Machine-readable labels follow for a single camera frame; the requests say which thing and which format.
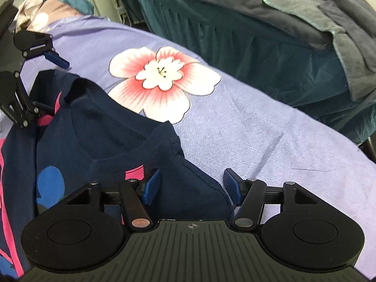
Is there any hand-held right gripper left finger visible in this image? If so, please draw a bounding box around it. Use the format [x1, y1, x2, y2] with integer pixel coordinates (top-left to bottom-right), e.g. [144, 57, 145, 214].
[66, 168, 161, 230]

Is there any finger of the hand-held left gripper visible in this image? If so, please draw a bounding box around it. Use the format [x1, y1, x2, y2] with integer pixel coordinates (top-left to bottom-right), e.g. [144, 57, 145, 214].
[0, 70, 56, 129]
[13, 31, 70, 69]

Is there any navy printed t-shirt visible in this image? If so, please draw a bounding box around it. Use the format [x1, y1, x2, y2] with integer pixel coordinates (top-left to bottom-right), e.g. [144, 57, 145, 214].
[0, 70, 235, 282]

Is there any pink patterned cloth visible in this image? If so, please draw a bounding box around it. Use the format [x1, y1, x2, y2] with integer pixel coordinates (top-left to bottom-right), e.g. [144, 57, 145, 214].
[15, 0, 83, 35]

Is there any blue-green bed cover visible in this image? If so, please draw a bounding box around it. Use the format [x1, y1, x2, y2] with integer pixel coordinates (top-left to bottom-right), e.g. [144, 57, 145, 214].
[129, 0, 376, 146]

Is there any dark grey folded cloth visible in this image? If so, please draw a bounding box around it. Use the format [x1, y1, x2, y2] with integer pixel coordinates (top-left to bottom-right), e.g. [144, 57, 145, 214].
[318, 0, 376, 74]

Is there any purple floral blanket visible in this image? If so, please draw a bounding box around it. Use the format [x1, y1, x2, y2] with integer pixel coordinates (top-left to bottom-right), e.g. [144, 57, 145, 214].
[0, 15, 376, 280]

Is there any grey-green towel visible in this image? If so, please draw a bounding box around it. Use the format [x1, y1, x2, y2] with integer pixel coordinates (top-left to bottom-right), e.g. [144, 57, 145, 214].
[262, 0, 368, 102]

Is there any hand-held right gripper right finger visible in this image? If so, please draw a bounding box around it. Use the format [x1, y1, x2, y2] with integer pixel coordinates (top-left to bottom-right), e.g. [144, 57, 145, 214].
[223, 168, 319, 231]

